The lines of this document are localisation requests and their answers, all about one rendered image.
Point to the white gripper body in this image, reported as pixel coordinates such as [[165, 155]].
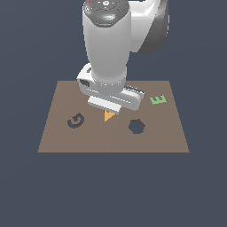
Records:
[[115, 100]]

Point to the brown board with slots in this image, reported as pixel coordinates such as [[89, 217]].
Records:
[[112, 139]]

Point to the orange triangle block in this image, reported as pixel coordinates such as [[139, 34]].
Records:
[[108, 115]]

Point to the green letter E block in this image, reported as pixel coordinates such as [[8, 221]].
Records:
[[158, 100]]

